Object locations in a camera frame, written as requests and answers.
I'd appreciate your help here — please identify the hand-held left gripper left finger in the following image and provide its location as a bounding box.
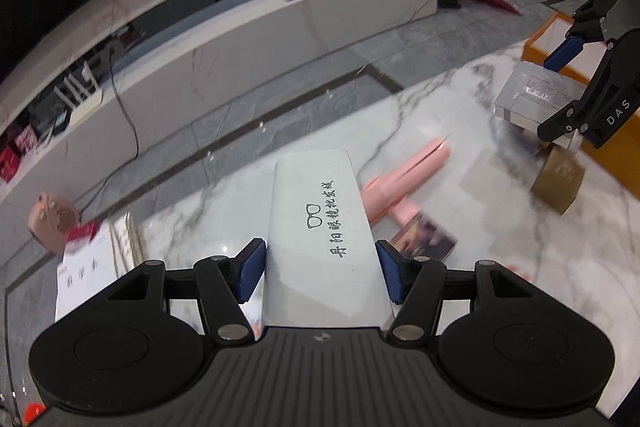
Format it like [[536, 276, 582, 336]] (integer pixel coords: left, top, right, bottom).
[[105, 237, 267, 346]]

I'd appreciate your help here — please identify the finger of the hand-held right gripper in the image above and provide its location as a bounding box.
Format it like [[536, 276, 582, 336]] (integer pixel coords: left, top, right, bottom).
[[544, 0, 624, 72], [537, 39, 633, 142]]

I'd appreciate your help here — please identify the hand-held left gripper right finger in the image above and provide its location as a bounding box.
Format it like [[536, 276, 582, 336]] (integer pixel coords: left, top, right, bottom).
[[375, 239, 540, 345]]

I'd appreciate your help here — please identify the dark printed card box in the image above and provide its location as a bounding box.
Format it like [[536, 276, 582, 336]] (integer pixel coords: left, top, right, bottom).
[[388, 211, 459, 264]]

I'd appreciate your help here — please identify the grey box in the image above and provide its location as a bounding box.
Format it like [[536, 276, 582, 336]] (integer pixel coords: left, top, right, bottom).
[[494, 60, 599, 153]]

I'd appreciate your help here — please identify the orange cardboard box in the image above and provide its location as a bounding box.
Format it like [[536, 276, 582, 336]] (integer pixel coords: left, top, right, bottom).
[[520, 12, 640, 208]]

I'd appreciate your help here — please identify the pink selfie stick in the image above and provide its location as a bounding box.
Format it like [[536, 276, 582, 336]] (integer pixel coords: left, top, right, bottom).
[[359, 135, 452, 228]]

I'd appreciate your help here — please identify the white long box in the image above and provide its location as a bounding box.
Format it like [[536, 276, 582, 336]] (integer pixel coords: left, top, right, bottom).
[[260, 148, 396, 329]]

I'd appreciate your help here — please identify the small gold box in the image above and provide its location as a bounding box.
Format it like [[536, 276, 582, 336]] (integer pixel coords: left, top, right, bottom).
[[530, 146, 587, 215]]

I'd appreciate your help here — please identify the pink small speaker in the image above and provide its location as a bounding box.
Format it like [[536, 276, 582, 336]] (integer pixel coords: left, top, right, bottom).
[[27, 191, 82, 254]]

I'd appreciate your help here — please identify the marble television console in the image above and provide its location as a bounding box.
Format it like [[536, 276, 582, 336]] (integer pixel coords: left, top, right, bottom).
[[0, 0, 439, 208]]

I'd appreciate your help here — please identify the white router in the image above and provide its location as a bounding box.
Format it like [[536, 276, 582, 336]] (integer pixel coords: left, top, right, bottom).
[[53, 62, 104, 114]]

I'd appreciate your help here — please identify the red box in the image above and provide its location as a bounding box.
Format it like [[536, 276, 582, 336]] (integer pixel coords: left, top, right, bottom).
[[0, 144, 22, 184]]

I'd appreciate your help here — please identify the white ring binder notebook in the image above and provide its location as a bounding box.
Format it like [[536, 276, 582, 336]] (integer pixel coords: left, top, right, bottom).
[[53, 212, 151, 324]]

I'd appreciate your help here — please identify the black cable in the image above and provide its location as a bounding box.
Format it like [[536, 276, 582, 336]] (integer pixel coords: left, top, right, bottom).
[[106, 41, 142, 158]]

